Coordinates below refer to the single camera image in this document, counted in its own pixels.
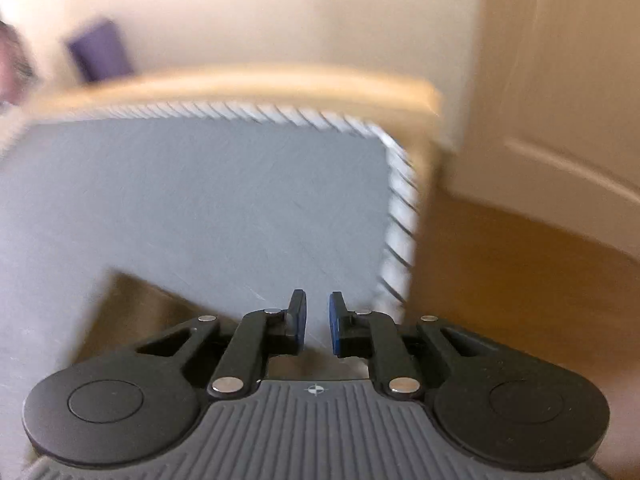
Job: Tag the brown knitted cloth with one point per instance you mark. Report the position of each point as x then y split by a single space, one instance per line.
150 305

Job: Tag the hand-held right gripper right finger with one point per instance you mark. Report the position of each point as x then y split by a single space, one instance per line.
334 321

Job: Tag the wooden bed frame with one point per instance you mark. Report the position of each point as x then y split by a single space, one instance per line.
300 80

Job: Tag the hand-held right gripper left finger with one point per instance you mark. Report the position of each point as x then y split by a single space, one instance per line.
300 320

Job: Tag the cream panelled door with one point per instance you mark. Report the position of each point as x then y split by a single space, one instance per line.
575 85

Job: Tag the grey bed mattress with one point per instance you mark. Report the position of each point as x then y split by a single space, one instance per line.
200 195

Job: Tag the purple box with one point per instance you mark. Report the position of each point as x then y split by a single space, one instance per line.
97 52

